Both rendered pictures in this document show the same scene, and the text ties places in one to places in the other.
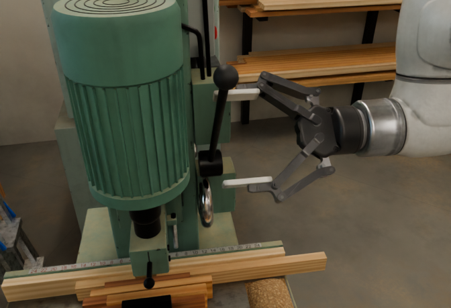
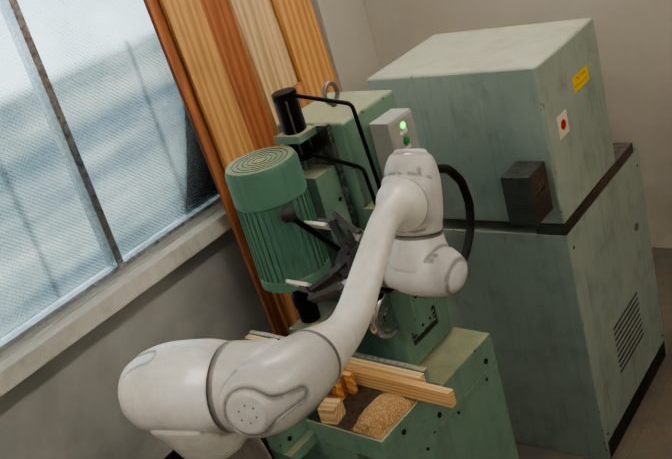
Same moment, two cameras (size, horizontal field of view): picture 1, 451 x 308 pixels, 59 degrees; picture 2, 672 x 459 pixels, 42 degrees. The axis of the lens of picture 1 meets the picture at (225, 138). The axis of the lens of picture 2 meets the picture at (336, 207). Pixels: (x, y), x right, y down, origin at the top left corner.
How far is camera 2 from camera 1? 1.62 m
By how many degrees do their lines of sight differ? 49
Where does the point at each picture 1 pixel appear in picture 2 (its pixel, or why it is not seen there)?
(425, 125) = (390, 267)
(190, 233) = (398, 349)
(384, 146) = not seen: hidden behind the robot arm
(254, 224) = not seen: outside the picture
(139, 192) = (271, 280)
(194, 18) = (380, 151)
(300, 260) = (426, 388)
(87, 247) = not seen: hidden behind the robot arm
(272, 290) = (383, 399)
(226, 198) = (408, 318)
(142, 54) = (251, 195)
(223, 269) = (369, 374)
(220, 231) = (446, 363)
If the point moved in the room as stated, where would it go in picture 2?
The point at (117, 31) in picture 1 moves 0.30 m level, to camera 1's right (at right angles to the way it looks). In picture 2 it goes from (237, 183) to (323, 199)
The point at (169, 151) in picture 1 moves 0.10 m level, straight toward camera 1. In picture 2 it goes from (285, 256) to (257, 278)
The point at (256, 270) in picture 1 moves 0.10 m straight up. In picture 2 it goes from (392, 384) to (382, 349)
